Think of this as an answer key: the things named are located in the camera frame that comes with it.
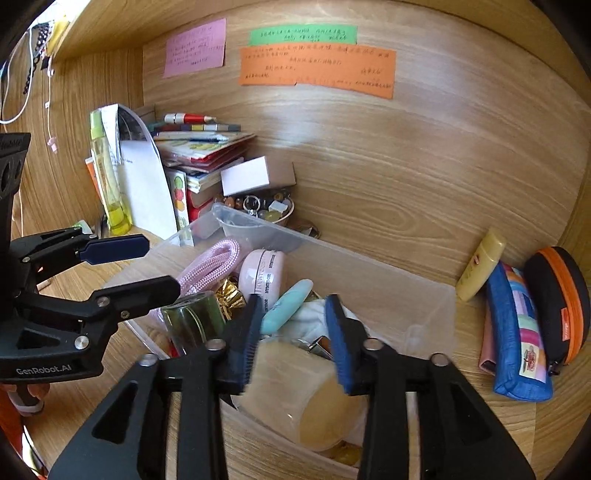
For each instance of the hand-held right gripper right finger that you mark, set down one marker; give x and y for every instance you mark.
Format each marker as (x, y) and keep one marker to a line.
(339, 346)

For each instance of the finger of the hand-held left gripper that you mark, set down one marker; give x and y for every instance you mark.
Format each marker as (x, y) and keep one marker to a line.
(115, 247)
(138, 295)

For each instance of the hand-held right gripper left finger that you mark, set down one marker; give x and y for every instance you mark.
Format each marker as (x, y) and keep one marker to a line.
(244, 341)

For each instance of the red pouch with gold top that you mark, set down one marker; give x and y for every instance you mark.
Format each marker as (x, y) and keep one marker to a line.
(231, 295)

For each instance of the dark green spray bottle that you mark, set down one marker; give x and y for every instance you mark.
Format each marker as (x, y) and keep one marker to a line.
(194, 318)

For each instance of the light teal oval item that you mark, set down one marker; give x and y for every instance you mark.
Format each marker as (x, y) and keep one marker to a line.
(288, 304)

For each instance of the pink round case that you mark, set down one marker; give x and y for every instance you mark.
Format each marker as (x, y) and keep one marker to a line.
(261, 277)

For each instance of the cream candle jar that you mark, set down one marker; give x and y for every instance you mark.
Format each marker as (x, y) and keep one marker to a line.
(295, 397)

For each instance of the clear plastic box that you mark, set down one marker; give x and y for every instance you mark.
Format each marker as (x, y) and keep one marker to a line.
(406, 314)

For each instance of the wooden desktop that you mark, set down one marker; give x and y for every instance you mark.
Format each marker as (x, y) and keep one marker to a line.
(545, 438)

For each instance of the person's left hand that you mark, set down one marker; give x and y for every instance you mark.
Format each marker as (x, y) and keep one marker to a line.
(34, 393)

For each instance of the silver metal clip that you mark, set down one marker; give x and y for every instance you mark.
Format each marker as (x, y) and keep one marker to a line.
(318, 347)

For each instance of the yellow spray bottle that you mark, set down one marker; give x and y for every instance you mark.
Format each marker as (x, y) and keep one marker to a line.
(111, 194)

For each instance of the white folded paper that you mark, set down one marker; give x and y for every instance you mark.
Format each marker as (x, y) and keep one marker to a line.
(143, 194)

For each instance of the orange sunscreen tube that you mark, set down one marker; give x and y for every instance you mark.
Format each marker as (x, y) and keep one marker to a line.
(93, 180)

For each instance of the fruit print book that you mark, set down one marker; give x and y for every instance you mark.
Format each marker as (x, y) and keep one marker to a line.
(179, 198)

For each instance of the clear plastic cup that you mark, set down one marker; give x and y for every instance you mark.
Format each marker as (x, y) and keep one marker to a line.
(240, 230)

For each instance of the white printed receipt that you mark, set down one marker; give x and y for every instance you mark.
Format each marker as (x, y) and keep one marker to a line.
(111, 134)

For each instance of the dark brown trinket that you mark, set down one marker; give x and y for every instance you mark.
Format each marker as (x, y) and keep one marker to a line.
(308, 229)

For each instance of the stack of books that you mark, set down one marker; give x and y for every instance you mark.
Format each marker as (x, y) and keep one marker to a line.
(203, 154)

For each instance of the floral ceramic bowl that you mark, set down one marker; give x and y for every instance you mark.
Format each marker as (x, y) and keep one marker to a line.
(272, 214)

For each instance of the small white cardboard box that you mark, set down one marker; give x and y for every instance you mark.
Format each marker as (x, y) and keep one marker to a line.
(244, 177)

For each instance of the red white pen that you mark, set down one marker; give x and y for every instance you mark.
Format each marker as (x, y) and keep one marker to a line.
(189, 118)

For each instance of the small yellow bottle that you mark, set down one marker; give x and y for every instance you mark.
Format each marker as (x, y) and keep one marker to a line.
(480, 267)

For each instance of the blue patchwork pouch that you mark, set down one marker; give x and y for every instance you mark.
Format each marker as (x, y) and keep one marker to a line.
(503, 323)

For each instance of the pink paper note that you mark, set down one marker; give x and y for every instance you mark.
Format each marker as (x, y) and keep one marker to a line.
(195, 48)

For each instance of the black orange zip case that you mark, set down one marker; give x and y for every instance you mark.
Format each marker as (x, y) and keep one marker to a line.
(554, 286)

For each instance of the wooden shelf board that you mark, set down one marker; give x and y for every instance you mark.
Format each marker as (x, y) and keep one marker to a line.
(101, 23)

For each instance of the yellow plastic item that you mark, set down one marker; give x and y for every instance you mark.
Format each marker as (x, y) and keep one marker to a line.
(57, 27)

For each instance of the orange paper note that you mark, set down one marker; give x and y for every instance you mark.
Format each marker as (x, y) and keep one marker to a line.
(318, 71)

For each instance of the green paper note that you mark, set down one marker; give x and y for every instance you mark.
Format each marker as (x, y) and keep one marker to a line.
(302, 35)

